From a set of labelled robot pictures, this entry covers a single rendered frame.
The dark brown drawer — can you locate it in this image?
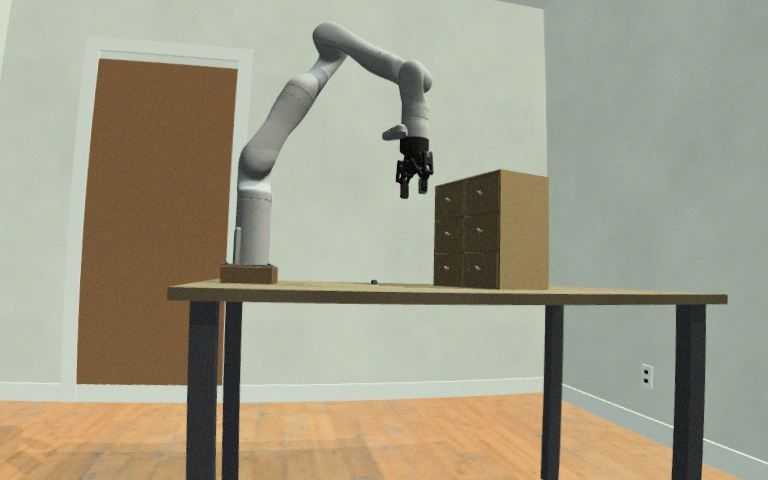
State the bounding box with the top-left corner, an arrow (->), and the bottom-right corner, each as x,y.
436,218 -> 464,251
435,254 -> 463,285
465,213 -> 499,249
466,174 -> 499,213
436,183 -> 464,218
464,252 -> 499,287

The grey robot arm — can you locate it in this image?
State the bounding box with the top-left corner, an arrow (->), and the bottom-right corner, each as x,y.
233,22 -> 432,265

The small tan chest of drawers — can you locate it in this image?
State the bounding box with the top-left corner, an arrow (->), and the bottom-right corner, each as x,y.
433,169 -> 549,290

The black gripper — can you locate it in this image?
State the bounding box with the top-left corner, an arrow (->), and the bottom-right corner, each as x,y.
396,136 -> 433,199

